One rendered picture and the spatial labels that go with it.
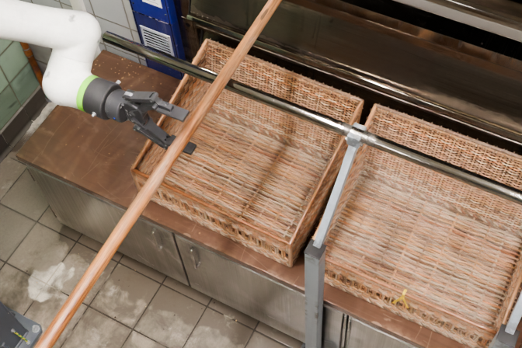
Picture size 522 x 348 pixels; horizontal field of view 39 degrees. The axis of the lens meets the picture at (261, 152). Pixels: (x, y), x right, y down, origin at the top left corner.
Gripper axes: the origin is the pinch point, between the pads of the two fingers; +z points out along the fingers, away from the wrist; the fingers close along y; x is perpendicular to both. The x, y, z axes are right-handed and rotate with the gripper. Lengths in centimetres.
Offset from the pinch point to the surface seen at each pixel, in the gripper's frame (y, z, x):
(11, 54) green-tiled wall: 83, -124, -49
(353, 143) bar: 3.7, 35.8, -15.9
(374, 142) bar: 2.0, 40.2, -17.0
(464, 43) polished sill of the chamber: 1, 49, -54
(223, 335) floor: 119, 1, 7
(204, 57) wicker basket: 39, -28, -49
